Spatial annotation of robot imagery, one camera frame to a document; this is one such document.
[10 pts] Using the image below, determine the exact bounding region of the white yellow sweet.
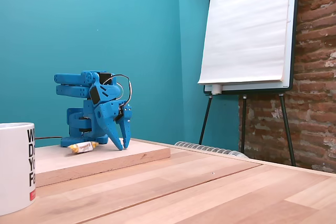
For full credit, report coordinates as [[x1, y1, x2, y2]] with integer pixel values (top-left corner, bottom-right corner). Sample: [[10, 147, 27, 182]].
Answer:
[[67, 141, 100, 154]]

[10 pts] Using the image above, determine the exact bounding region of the white paper pad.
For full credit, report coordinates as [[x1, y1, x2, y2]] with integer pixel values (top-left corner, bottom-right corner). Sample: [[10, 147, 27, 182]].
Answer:
[[197, 0, 292, 85]]

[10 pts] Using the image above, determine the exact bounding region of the white radiator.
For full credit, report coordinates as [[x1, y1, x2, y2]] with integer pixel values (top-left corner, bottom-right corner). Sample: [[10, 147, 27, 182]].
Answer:
[[174, 141, 249, 158]]

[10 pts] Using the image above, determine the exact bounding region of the pale wooden board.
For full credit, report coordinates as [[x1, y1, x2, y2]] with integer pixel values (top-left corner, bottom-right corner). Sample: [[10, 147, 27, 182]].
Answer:
[[35, 137, 171, 188]]

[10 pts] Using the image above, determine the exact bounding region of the flip chart easel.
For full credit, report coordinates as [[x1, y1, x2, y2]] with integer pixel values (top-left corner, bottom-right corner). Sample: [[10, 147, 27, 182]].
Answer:
[[198, 0, 301, 167]]

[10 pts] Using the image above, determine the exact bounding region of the white mug black lettering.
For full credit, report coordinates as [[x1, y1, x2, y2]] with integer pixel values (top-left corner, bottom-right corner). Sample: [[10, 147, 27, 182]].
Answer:
[[0, 122, 37, 216]]

